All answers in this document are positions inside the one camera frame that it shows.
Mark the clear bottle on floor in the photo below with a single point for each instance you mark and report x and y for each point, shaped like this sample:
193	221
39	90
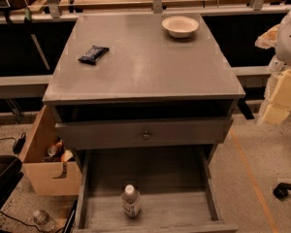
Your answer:
44	221

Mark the bottle inside cardboard box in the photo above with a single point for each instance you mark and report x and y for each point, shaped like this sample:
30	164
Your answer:
55	149

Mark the clear plastic water bottle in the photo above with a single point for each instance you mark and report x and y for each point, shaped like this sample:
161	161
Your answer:
131	201

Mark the grey open middle drawer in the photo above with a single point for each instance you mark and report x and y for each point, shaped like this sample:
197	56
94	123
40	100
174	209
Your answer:
175	192

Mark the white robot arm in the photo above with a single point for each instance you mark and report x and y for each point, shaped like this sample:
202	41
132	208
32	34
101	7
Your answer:
276	106

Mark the cardboard box on floor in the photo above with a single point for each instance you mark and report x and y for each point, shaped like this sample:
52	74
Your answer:
48	178

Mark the black equipment at left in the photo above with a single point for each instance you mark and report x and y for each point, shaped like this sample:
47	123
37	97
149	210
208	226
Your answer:
10	175

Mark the black power adapter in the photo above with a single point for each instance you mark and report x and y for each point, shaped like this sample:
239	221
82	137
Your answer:
19	144

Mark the white paper bowl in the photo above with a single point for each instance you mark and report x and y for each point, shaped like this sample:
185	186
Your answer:
180	27

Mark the black chair base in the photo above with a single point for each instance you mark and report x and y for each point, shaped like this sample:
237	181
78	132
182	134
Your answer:
282	190

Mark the dark snack bar packet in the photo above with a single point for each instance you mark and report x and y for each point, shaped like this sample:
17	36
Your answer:
93	55

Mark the grey top drawer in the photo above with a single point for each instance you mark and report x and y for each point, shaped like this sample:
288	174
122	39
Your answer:
93	135

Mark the grey wooden drawer cabinet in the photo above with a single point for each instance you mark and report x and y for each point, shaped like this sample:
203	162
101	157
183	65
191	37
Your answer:
146	74

